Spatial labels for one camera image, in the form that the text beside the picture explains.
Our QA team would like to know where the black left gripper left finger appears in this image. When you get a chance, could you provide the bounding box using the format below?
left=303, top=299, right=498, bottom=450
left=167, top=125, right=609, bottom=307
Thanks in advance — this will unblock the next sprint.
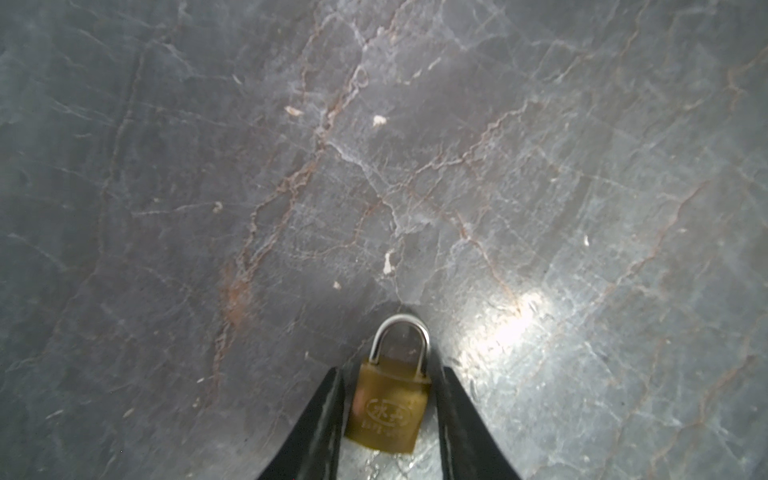
left=258, top=367, right=345, bottom=480

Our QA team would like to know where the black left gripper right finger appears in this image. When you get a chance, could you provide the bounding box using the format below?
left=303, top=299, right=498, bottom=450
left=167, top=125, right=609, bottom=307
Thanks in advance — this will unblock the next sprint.
left=436, top=366, right=521, bottom=480

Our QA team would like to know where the brass padlock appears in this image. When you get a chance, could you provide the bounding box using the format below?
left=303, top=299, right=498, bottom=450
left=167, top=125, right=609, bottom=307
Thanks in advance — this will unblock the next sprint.
left=344, top=313, right=432, bottom=454

